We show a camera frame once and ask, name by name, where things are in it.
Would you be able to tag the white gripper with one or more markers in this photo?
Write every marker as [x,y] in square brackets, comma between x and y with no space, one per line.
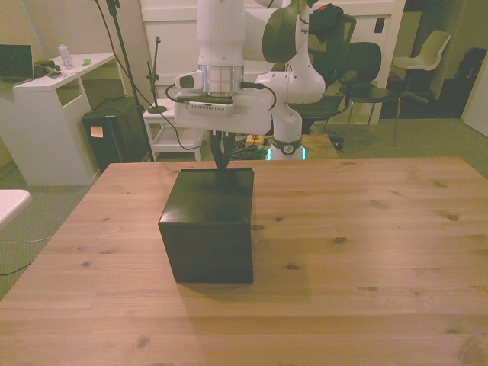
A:
[249,116]

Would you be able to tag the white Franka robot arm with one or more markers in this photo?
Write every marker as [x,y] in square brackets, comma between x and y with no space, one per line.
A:
[221,38]

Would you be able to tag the black two-drawer cabinet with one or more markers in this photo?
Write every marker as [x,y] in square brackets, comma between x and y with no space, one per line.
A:
[207,225]

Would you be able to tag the yellow power strip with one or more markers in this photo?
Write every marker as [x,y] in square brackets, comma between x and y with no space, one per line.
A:
[254,140]

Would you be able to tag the small white side table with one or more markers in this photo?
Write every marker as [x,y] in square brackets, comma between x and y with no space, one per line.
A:
[164,129]

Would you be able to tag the small black round-base stand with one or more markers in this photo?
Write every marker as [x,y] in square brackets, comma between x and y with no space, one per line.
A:
[155,76]

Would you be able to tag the black box computer case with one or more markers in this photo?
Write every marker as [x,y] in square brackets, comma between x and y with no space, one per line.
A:
[118,141]

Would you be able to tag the orange sticky note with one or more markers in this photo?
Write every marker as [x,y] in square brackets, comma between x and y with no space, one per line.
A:
[96,131]

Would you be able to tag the tall black tripod stand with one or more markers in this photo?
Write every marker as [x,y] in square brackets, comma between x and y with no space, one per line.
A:
[127,65]

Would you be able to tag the green sticky note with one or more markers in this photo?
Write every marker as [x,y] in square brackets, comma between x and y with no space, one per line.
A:
[86,61]

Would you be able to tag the black mesh office chair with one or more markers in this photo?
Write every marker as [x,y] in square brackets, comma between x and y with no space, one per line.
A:
[335,34]

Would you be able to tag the black shell chair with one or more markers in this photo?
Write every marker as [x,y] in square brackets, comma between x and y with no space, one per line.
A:
[366,63]

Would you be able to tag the black emergency stop red button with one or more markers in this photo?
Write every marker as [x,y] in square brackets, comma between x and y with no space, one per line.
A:
[328,15]

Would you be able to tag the white desk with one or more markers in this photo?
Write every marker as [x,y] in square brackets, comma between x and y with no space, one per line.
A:
[42,126]

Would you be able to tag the clear plastic water bottle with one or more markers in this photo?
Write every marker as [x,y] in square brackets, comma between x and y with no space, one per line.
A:
[65,57]

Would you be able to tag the black device on desk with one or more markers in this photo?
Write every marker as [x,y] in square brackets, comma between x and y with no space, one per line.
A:
[43,69]

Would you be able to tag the white rounded table edge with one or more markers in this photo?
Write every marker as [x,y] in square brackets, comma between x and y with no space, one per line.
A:
[11,204]

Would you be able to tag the black laptop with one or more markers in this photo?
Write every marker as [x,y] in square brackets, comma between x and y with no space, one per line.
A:
[15,63]

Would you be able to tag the white shell chair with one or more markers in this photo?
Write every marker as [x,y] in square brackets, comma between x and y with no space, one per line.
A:
[431,53]

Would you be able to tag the white furniture panel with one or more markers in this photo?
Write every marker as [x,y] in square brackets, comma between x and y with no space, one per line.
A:
[476,106]

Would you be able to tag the black backpack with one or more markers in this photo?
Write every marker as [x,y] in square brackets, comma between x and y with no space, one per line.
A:
[474,65]

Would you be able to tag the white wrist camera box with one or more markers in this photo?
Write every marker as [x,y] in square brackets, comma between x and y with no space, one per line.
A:
[209,110]

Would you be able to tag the black wall outlet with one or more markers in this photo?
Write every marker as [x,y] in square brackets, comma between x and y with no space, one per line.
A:
[379,25]

